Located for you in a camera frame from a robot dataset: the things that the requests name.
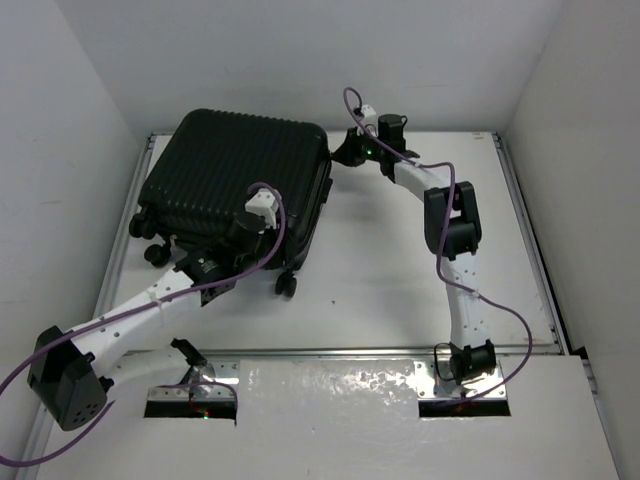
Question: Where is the black hard-shell suitcase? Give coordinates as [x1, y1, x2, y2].
[129, 108, 332, 297]

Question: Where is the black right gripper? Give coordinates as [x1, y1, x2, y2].
[333, 125, 387, 167]

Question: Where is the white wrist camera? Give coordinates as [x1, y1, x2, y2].
[245, 188, 279, 229]
[360, 104, 377, 120]

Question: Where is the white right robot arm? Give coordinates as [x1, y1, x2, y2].
[333, 114, 496, 385]

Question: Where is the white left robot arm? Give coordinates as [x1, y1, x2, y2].
[27, 209, 287, 432]

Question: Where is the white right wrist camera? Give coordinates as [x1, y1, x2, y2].
[360, 104, 377, 120]

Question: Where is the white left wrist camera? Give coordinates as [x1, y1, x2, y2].
[245, 188, 279, 229]

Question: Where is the metal mounting rail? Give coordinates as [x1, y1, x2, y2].
[47, 344, 551, 401]

